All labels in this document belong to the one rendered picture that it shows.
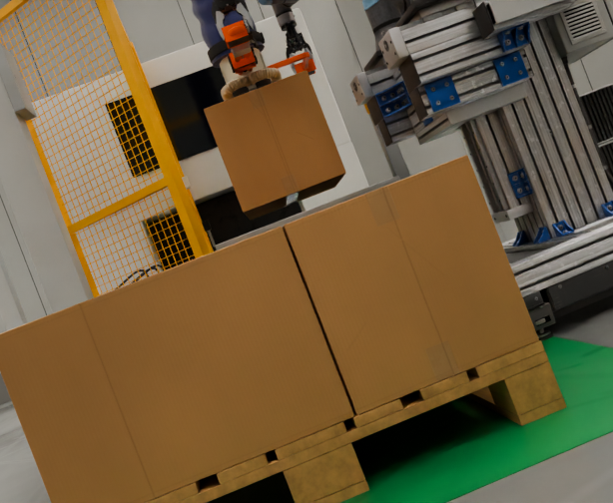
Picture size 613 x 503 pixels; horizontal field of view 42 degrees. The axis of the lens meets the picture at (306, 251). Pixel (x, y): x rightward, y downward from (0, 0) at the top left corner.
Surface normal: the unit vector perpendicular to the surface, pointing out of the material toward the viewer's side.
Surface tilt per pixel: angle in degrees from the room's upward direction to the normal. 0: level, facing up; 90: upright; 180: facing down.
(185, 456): 90
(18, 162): 90
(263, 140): 90
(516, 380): 90
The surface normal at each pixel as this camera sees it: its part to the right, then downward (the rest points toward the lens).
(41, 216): 0.09, -0.03
